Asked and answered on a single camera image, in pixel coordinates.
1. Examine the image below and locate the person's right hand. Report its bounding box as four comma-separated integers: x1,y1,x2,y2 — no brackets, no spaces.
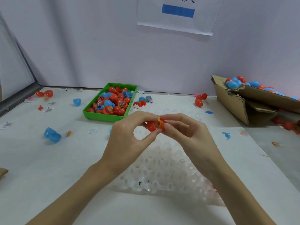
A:
159,113,227,174

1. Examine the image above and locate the person's left hand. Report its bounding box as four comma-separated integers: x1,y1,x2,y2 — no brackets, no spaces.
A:
98,111,162,176

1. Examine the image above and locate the pile of capsule halves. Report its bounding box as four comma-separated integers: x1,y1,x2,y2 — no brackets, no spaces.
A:
87,86,135,116

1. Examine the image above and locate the small capsule cluster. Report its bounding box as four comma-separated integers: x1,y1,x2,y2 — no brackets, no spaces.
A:
133,95,153,108

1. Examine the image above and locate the cardboard box of capsules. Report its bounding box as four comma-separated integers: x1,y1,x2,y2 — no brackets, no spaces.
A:
211,75,300,127

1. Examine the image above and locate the blue egg shell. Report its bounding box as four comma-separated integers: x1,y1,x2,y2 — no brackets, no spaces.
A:
44,127,62,143

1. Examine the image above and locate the pile of finished eggs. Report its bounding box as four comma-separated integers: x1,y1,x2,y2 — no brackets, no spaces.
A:
225,76,300,99

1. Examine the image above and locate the person's left forearm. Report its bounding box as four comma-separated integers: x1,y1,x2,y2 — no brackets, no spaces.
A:
26,162,120,225

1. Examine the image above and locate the person's right forearm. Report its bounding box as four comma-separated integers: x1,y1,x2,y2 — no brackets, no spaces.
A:
207,159,277,225

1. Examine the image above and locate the clear plastic egg tray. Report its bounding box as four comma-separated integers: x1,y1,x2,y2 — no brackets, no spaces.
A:
112,107,226,207

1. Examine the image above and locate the green plastic tray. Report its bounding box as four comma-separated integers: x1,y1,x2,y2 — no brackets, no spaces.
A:
83,82,138,123

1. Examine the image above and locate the white paper sign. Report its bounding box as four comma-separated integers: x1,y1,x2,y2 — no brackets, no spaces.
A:
137,0,227,36

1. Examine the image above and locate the clear triangular panel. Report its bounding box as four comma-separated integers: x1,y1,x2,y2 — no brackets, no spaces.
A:
0,14,37,101

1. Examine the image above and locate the grey metal rail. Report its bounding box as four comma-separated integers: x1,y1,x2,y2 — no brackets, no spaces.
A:
0,82,43,115

